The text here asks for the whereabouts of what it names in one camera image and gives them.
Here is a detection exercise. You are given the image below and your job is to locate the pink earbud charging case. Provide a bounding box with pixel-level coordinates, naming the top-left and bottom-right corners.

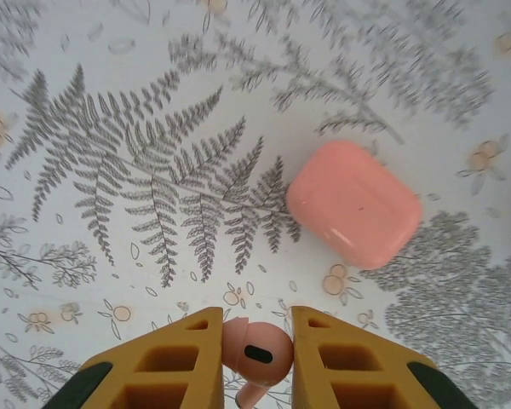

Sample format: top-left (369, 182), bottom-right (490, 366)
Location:
top-left (285, 140), bottom-right (422, 270)

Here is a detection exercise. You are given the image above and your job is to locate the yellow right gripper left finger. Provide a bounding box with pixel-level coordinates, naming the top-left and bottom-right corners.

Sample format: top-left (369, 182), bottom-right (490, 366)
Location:
top-left (46, 306), bottom-right (226, 409)

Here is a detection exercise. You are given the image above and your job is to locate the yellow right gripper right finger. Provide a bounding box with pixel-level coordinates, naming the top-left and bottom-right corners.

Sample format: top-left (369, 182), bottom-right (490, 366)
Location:
top-left (290, 305), bottom-right (480, 409)

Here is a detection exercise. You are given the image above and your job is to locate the pink wireless earbud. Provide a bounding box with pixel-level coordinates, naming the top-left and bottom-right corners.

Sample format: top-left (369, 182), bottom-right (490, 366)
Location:
top-left (221, 316), bottom-right (294, 408)

